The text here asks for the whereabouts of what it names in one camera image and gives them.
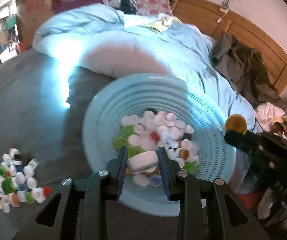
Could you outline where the brown jacket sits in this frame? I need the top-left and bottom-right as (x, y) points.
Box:
(212, 32), (287, 111)

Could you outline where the white jar lid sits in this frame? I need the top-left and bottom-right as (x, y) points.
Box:
(126, 151), (159, 174)

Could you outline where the patterned pink pillow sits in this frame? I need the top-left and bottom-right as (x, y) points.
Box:
(130, 0), (173, 16)

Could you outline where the light blue plastic basket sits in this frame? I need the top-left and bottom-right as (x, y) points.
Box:
(81, 73), (237, 217)

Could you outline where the orange bottle cap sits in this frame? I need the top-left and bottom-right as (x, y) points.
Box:
(225, 114), (248, 135)

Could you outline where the red bottle cap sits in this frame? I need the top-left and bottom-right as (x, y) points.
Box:
(43, 186), (53, 197)

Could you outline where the light blue duvet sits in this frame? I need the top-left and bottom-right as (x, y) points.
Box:
(32, 4), (255, 129)

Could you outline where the wooden headboard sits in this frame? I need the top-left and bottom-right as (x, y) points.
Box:
(171, 0), (287, 93)

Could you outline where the cardboard box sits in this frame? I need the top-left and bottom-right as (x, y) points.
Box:
(16, 0), (54, 51)

